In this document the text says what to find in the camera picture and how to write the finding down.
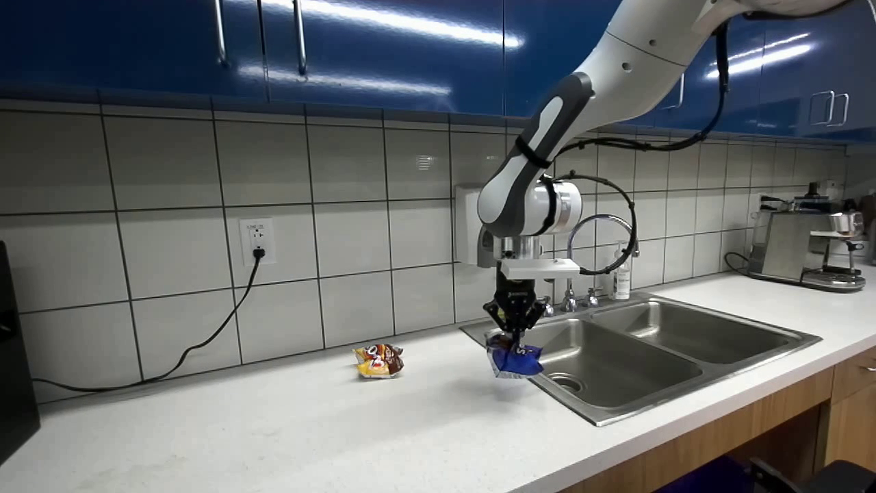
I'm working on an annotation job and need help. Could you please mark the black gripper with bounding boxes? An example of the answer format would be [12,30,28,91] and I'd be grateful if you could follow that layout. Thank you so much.
[482,271,544,350]

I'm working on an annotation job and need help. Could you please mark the blue Doritos chip packet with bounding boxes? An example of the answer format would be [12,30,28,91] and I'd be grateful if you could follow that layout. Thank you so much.
[488,334,541,376]

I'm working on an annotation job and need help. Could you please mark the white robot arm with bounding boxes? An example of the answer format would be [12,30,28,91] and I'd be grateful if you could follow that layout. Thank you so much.
[477,0,852,242]

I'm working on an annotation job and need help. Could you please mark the chrome sink faucet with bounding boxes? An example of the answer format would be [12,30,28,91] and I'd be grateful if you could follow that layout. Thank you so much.
[541,279,600,316]

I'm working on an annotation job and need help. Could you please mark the stainless steel double sink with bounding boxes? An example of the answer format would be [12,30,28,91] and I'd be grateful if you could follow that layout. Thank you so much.
[463,293,821,431]

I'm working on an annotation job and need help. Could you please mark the yellow red snack packet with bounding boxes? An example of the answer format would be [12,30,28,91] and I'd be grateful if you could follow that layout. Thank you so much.
[355,343,406,380]

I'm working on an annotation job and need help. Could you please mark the white soap bottle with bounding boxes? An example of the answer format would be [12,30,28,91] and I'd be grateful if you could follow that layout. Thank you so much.
[614,267,632,301]

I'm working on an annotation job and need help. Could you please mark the blue bin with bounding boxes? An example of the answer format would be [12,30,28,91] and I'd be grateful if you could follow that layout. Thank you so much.
[655,457,769,493]

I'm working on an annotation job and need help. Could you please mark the silver espresso machine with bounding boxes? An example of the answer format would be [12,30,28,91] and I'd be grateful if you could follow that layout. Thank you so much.
[747,180,864,293]

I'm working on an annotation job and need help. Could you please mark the blue upper cabinets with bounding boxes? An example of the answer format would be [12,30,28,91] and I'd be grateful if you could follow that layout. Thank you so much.
[0,0,876,145]

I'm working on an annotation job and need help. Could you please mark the black appliance at left edge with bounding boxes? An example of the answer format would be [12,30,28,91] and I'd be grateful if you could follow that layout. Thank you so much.
[0,242,42,465]

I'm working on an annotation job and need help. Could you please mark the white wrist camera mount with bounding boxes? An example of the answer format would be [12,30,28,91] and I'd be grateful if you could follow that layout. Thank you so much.
[477,230,580,279]

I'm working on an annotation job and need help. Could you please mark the white wall outlet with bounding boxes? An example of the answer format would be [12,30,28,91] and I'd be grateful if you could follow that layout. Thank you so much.
[240,219,276,267]

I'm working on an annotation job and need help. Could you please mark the black power cable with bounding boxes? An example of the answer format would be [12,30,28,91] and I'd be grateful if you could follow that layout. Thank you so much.
[31,245,269,398]

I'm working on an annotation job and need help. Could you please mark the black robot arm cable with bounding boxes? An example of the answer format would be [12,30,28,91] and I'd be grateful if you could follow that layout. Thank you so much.
[544,17,733,279]

